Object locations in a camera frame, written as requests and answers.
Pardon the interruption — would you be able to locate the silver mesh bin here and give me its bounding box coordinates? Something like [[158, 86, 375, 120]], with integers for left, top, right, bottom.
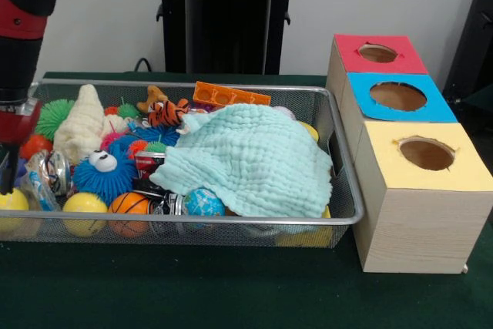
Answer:
[[0, 78, 365, 249]]

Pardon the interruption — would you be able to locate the cream muslin cloth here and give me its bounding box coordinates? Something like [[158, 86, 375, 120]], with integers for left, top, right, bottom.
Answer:
[[52, 83, 128, 166]]

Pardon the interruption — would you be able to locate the wooden three-hole box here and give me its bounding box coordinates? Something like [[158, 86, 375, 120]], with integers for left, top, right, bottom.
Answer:
[[325, 33, 493, 274]]

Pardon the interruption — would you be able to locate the orange plastic tray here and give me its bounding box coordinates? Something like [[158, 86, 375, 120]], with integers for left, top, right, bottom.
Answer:
[[192, 81, 273, 109]]

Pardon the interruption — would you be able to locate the tiger plush toy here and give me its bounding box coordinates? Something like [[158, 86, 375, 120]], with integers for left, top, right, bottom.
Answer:
[[148, 98, 192, 129]]

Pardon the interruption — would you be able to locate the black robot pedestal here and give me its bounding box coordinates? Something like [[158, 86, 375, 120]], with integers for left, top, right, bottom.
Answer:
[[148, 0, 311, 75]]

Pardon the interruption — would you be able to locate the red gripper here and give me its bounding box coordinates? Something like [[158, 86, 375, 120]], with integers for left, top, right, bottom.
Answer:
[[0, 99, 42, 196]]

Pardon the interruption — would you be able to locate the yellow ball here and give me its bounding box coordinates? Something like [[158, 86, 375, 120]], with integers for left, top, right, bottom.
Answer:
[[62, 192, 109, 237], [0, 186, 30, 233]]

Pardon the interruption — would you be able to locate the mint muslin cloth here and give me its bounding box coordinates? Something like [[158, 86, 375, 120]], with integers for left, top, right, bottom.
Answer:
[[149, 104, 334, 219]]

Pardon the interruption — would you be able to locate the black chair back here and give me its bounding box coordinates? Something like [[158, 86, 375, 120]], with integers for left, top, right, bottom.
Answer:
[[441, 0, 493, 102]]

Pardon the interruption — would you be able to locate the small basketball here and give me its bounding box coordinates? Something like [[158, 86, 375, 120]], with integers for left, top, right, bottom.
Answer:
[[107, 192, 151, 238]]

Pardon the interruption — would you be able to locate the blue spiky toy with eyes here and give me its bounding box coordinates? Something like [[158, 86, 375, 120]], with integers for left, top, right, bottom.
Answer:
[[72, 143, 138, 206]]

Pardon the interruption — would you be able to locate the dark green tablecloth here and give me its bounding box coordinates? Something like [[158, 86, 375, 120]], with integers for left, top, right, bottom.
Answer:
[[0, 70, 493, 329]]

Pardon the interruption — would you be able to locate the large green spiky ball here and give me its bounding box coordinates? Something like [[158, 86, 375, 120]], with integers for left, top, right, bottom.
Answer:
[[34, 98, 76, 141]]

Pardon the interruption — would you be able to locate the globe print ball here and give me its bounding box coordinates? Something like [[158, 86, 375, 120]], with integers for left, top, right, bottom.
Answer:
[[181, 187, 226, 230]]

